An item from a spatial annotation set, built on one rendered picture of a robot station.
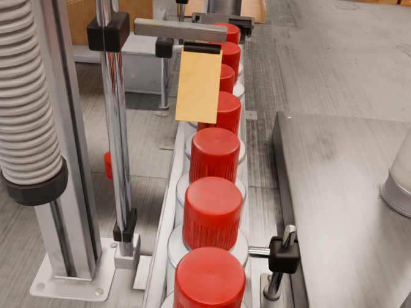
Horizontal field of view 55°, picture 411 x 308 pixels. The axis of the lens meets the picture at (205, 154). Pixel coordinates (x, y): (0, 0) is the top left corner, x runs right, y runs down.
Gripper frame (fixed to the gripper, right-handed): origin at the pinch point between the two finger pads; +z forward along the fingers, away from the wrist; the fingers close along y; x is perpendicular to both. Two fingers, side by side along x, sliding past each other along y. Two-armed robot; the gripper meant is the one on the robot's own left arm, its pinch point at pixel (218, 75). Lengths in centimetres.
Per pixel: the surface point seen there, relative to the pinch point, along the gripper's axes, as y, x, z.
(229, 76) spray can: 0.9, -32.7, 7.5
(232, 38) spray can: 1.1, -24.6, 1.5
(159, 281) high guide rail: -3.3, -34.4, 24.8
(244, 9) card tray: 6, 58, -35
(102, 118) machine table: -20.4, 6.1, 8.4
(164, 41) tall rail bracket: -9.5, 0.5, -5.0
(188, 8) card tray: -11, 55, -32
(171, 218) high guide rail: -3.2, -29.1, 20.4
